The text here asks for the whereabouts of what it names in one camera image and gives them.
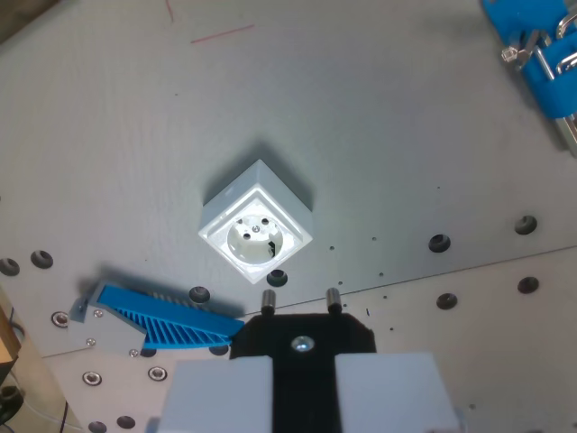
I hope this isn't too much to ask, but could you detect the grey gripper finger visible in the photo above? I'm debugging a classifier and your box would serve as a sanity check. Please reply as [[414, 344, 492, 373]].
[[157, 355, 275, 433], [334, 351, 457, 433]]

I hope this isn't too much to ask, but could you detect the black two-pin power plug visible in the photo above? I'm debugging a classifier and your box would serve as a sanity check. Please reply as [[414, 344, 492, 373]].
[[228, 287, 378, 433]]

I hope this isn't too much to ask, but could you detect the brown wooden box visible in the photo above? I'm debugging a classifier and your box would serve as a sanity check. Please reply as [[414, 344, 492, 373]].
[[0, 300, 22, 364]]

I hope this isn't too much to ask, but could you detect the blue plastic fixture block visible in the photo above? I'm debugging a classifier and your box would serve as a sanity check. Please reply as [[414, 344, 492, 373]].
[[479, 0, 577, 120]]

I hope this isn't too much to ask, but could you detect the silver metal latch hook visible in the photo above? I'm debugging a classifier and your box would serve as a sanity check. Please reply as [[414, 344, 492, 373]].
[[554, 9, 577, 76]]

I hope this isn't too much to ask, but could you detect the blue finned wedge, grey mount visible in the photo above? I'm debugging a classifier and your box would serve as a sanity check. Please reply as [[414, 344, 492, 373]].
[[67, 279, 247, 359]]

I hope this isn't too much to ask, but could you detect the white wall socket box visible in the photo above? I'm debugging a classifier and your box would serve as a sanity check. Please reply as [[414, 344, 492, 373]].
[[197, 159, 316, 286]]

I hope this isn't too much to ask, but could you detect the black device with cables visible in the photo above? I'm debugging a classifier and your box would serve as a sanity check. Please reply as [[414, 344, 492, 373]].
[[0, 355, 24, 428]]

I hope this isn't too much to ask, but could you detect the grey metal base plate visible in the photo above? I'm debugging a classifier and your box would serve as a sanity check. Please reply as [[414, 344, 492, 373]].
[[554, 113, 577, 158]]

